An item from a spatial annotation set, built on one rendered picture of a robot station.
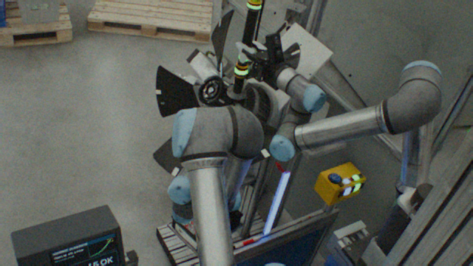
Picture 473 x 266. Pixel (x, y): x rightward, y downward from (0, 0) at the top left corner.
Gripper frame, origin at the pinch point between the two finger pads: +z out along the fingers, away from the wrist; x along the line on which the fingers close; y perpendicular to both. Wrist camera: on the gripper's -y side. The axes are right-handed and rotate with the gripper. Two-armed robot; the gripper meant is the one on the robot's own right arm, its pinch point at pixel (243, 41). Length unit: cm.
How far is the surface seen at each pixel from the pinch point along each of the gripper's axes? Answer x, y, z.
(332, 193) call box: 14, 42, -45
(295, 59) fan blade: 15.0, 4.5, -11.6
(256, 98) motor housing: 14.0, 29.2, 0.2
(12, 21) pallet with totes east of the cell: 4, 133, 298
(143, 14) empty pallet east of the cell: 120, 133, 257
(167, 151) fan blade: -21, 48, 8
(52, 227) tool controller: -77, 23, -21
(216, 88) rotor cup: -2.4, 22.7, 6.3
